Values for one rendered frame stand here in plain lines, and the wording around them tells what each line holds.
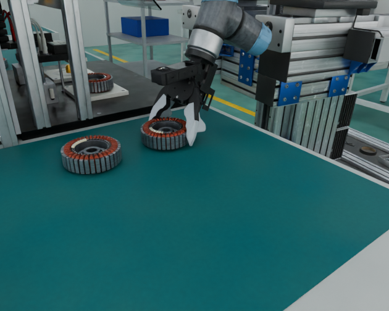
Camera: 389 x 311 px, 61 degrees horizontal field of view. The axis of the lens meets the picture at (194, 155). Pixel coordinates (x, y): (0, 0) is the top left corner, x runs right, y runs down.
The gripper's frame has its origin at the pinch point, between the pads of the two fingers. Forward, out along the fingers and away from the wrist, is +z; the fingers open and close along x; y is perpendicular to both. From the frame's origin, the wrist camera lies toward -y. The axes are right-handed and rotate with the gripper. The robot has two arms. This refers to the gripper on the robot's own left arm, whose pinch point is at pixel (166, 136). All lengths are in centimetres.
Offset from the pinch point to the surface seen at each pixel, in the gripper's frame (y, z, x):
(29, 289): -33.9, 20.6, -17.3
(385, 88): 324, -112, 19
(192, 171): -4.7, 4.2, -13.4
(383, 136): 247, -51, -7
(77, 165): -19.4, 9.9, 0.9
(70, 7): -18.8, -18.8, 20.6
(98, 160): -17.3, 7.7, -1.6
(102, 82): 3.0, -7.3, 31.9
